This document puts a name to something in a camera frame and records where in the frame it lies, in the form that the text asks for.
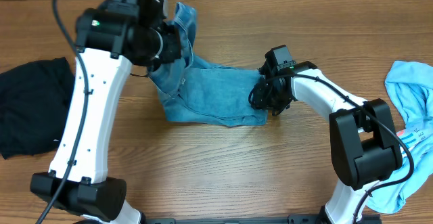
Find blue denim jeans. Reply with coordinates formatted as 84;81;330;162
149;2;268;127

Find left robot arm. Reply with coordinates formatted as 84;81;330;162
30;0;181;223

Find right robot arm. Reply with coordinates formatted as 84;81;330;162
248;45;403;223

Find light blue t-shirt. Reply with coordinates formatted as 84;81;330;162
367;61;432;214

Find black folded garment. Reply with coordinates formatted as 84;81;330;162
1;58;75;159

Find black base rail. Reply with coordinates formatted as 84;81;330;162
141;213;382;224

